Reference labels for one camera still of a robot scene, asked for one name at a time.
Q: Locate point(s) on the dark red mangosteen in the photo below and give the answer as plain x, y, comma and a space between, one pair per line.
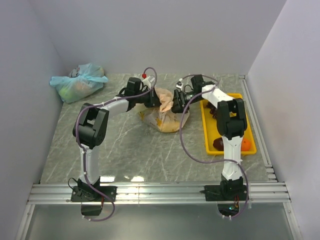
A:
218, 144

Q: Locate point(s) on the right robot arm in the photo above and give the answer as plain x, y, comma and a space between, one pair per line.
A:
232, 174

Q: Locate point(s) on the orange fake fruit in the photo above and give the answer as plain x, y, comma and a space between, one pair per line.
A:
245, 145

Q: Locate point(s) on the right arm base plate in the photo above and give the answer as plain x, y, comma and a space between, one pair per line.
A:
217, 193

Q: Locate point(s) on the blue tied plastic bag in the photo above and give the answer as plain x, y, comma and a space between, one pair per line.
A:
81, 82

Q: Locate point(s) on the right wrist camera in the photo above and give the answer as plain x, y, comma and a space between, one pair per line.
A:
180, 87

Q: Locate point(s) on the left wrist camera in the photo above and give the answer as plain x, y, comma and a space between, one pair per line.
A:
148, 80

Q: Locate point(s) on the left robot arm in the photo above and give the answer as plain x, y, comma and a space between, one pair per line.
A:
91, 126

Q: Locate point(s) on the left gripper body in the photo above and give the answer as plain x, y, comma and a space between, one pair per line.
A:
145, 99

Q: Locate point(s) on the orange translucent plastic bag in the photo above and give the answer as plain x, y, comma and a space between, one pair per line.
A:
161, 118

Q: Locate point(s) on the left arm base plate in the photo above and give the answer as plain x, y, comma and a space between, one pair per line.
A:
81, 195

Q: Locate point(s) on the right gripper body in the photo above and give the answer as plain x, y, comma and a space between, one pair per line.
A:
188, 97

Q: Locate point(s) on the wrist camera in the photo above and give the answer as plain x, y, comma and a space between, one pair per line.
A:
180, 87
148, 80

